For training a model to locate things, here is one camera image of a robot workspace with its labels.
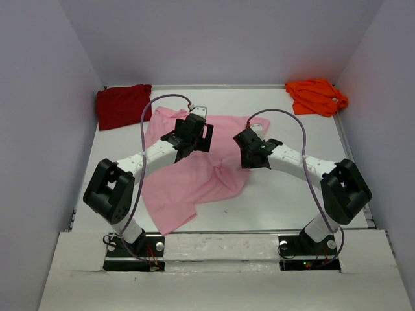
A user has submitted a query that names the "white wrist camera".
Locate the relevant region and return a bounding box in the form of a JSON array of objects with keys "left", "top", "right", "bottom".
[
  {"left": 250, "top": 123, "right": 263, "bottom": 132},
  {"left": 189, "top": 104, "right": 208, "bottom": 119}
]

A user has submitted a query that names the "pink t shirt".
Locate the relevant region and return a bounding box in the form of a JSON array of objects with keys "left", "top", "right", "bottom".
[{"left": 141, "top": 115, "right": 250, "bottom": 235}]

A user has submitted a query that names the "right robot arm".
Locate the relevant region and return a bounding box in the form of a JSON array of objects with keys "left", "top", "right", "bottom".
[{"left": 233, "top": 128, "right": 372, "bottom": 254}]

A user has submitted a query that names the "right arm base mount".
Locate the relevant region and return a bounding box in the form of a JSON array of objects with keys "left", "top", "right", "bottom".
[{"left": 276, "top": 231, "right": 341, "bottom": 272}]

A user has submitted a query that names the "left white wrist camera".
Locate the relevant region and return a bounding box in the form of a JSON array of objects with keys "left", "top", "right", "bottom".
[{"left": 189, "top": 104, "right": 208, "bottom": 119}]

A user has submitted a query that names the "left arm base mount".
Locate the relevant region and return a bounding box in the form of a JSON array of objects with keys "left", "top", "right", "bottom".
[{"left": 102, "top": 233, "right": 165, "bottom": 272}]

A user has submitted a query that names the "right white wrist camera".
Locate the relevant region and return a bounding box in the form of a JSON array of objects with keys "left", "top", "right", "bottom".
[{"left": 250, "top": 123, "right": 263, "bottom": 132}]

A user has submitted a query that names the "orange t shirt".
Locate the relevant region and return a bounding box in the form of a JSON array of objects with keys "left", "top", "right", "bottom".
[{"left": 285, "top": 79, "right": 349, "bottom": 117}]

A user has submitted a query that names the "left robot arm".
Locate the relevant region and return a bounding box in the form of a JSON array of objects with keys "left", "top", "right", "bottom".
[{"left": 83, "top": 113, "right": 214, "bottom": 256}]

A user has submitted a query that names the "dark red folded t shirt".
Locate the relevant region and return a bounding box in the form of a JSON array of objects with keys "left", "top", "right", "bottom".
[{"left": 95, "top": 84, "right": 152, "bottom": 131}]

